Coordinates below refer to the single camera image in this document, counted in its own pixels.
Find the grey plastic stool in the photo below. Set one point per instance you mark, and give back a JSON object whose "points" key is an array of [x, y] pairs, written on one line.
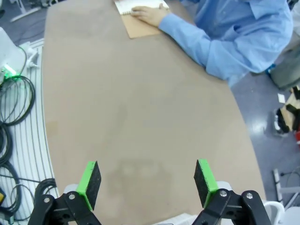
{"points": [[286, 70]]}

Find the white Franka left robot arm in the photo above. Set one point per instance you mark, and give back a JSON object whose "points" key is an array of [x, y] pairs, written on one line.
{"points": [[9, 51]]}

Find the person's left forearm blue sleeve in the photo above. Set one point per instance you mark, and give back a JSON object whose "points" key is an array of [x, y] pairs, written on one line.
{"points": [[187, 39]]}

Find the white desk with metal legs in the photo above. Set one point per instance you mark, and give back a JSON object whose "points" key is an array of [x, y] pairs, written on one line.
{"points": [[28, 13]]}

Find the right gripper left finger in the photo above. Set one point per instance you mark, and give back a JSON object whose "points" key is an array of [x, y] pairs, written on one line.
{"points": [[90, 185]]}

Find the white power plug block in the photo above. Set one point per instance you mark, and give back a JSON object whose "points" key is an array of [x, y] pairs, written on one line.
{"points": [[29, 55]]}

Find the seated person in blue shirt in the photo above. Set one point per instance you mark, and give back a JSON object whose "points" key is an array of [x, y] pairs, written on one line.
{"points": [[234, 28]]}

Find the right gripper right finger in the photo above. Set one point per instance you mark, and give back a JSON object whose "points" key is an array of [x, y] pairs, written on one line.
{"points": [[205, 182]]}

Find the white cylindrical trash bin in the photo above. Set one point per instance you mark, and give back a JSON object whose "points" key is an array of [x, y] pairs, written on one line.
{"points": [[274, 213]]}

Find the black stand with wood board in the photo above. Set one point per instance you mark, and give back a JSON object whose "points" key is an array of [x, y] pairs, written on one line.
{"points": [[287, 112]]}

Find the white power strip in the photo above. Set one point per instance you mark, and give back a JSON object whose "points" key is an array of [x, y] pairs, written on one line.
{"points": [[277, 185]]}

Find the person's left hand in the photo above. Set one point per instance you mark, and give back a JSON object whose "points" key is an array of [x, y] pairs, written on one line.
{"points": [[150, 15]]}

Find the brown spiral notebook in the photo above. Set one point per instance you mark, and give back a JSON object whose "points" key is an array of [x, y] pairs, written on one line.
{"points": [[140, 29]]}

